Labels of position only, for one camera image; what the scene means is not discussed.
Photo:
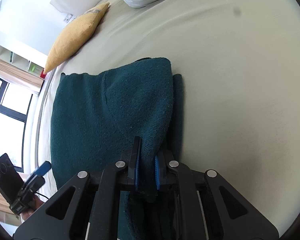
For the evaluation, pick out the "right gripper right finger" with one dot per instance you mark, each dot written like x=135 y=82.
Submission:
x=207 y=206

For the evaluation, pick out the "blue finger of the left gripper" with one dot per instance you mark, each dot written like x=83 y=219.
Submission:
x=42 y=169

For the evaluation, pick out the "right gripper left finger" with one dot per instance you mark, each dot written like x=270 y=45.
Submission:
x=87 y=206

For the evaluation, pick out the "dark teal knit sweater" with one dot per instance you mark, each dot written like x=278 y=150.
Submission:
x=95 y=118

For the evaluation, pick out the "person's left hand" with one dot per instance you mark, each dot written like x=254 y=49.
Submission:
x=37 y=204

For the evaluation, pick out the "black framed window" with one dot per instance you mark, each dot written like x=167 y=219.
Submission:
x=14 y=108

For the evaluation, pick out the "red box on shelf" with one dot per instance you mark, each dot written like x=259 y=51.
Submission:
x=42 y=75

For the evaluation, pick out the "white cubby shelf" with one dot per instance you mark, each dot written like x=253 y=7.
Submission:
x=20 y=62

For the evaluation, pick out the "mustard yellow cushion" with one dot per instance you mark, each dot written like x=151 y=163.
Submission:
x=74 y=36

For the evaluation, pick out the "beige bed sheet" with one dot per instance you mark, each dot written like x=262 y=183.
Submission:
x=240 y=62

